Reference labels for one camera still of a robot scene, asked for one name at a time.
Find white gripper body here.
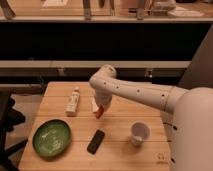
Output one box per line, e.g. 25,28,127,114
94,90,112,109

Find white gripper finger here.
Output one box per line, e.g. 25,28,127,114
92,104,99,113
100,106,108,116

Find red pepper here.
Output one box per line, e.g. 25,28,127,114
95,106,104,119

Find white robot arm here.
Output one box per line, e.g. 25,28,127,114
89,64,213,171

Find green ceramic bowl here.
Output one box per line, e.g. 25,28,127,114
32,119,71,158

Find white folded packet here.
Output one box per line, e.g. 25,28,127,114
91,97,96,113

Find white tube bottle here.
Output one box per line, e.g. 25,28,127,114
66,87,80,117

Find black phone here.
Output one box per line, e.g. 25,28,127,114
87,130,105,154

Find white paper cup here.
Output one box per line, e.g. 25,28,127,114
130,122,150,147

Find black office chair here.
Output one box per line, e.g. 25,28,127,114
0,91,28,171

